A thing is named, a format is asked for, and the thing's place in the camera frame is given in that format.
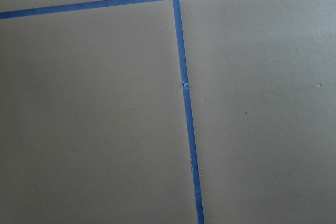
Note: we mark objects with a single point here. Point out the left vertical blue tape strip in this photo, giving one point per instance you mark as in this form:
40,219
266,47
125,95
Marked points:
188,110

